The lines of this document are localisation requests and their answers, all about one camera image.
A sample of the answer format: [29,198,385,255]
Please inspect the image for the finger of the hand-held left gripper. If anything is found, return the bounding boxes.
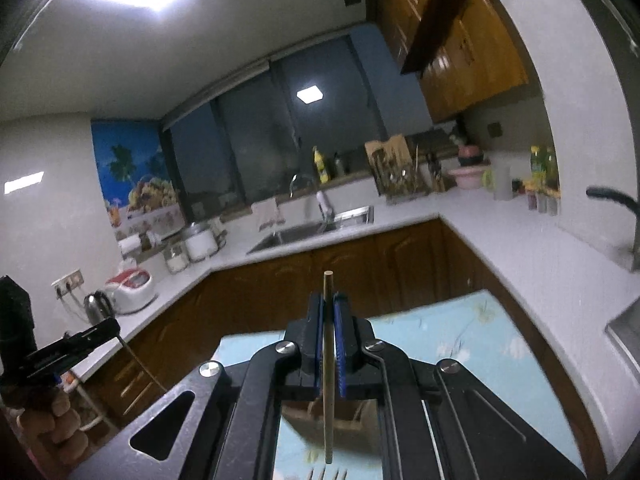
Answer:
[22,317,121,387]

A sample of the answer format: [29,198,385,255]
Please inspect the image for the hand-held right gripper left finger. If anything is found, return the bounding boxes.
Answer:
[65,292,326,480]

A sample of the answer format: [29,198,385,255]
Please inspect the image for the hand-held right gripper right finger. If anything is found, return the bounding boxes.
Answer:
[330,292,588,480]

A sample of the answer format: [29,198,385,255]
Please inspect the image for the wooden utensil holder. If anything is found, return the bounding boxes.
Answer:
[279,395,384,466]

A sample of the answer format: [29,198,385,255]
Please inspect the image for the dish rack with utensils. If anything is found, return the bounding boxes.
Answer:
[372,155,434,204]

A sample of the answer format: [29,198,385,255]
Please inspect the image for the person's left hand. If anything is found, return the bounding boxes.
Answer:
[15,386,91,462]

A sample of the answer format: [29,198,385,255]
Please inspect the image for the steel electric kettle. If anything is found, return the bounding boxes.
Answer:
[82,290,115,326]

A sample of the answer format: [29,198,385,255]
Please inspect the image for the red and white rice cooker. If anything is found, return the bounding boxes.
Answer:
[103,268,159,315]

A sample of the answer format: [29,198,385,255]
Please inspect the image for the steel kitchen sink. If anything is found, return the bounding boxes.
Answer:
[247,205,375,255]

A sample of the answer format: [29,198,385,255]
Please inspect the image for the floral light blue tablecloth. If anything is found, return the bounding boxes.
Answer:
[212,287,587,480]

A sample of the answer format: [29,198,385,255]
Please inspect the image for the white faucet water filter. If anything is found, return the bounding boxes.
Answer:
[315,190,335,226]

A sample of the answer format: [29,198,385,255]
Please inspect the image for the glass jar with white contents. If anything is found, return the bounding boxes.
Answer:
[163,242,191,275]

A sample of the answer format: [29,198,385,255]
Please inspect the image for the white dish towel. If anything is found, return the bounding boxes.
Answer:
[251,198,286,231]

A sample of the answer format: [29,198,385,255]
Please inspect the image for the white cooking pot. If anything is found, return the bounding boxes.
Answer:
[182,220,221,263]

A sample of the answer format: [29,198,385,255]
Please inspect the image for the chrome sink faucet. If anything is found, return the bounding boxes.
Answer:
[288,172,316,199]

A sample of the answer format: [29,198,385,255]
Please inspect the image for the yellow dish soap bottle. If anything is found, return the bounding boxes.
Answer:
[312,146,331,185]

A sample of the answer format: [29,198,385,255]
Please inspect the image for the knife block with black knives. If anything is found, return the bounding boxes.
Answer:
[424,152,446,194]

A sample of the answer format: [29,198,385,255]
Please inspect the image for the dark kitchen window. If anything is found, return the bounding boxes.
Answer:
[160,30,436,213]

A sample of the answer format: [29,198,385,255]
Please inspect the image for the wooden cutting board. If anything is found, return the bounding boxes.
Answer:
[364,133,409,181]

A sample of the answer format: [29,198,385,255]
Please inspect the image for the stack of pink bowls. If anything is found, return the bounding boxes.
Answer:
[447,143,491,191]

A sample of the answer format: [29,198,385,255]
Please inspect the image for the white plastic pitcher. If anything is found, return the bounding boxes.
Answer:
[492,155,516,201]

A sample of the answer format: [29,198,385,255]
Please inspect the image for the steel sink basin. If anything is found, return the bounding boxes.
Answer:
[604,297,640,372]

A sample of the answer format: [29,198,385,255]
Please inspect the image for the black faucet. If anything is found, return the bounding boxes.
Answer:
[586,186,640,262]

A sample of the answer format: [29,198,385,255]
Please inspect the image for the wooden upper cabinets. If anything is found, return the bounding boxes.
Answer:
[375,0,530,124]

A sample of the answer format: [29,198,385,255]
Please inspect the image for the dark brown cabinet door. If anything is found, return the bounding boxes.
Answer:
[400,0,494,79]

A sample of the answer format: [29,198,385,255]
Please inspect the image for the wall power outlet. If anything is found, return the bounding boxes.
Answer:
[51,269,84,299]

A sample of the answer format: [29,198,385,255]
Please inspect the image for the white metal frame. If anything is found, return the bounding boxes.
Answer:
[62,370,119,434]

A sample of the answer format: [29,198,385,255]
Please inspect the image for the blue palm tree wall poster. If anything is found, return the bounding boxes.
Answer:
[91,119,184,242]

